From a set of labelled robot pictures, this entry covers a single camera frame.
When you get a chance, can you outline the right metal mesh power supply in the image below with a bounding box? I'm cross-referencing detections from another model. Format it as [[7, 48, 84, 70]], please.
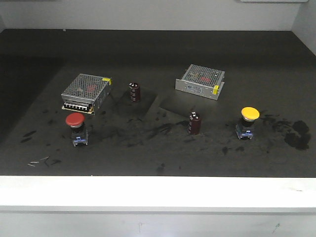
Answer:
[[175, 64, 225, 100]]

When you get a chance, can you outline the left metal mesh power supply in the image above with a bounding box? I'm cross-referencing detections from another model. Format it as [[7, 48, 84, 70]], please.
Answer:
[[61, 74, 113, 115]]

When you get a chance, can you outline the yellow mushroom push button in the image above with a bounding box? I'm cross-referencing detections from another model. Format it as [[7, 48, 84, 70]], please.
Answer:
[[236, 107, 260, 140]]

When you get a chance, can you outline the left dark red capacitor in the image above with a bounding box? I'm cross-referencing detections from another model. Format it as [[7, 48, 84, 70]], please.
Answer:
[[128, 82, 141, 102]]

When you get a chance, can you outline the dark red capacitor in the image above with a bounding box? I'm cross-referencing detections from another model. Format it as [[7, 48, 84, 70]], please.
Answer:
[[188, 112, 201, 135], [128, 82, 141, 102]]

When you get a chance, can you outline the red mushroom push button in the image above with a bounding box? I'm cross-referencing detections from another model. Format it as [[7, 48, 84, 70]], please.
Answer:
[[65, 113, 88, 147]]

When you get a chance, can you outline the right dark red capacitor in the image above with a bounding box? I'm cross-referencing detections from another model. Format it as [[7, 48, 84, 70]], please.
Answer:
[[188, 112, 201, 135]]

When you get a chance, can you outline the metal mesh power supply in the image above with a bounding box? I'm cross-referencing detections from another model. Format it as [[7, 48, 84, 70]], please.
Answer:
[[175, 64, 225, 100], [61, 74, 113, 115]]

